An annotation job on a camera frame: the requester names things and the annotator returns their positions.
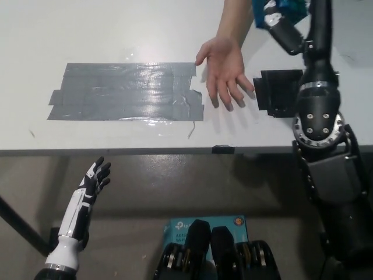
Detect person's bare hand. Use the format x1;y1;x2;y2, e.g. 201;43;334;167
194;36;257;112

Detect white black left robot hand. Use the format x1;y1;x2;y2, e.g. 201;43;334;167
45;156;112;271

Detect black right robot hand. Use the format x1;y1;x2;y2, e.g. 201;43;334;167
261;0;341;86

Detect blue rubik's cube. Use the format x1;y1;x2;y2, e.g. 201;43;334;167
252;0;309;29

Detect black robot legs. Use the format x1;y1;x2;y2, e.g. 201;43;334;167
153;219;282;280

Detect black tape square mark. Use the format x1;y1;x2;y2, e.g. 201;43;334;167
252;69;304;118

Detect black table leg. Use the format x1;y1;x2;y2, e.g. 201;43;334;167
0;194;50;257

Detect teal router box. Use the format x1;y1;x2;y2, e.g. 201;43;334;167
162;216;248;263

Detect grey duct tape patch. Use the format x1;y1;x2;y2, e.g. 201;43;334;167
46;62;205;122

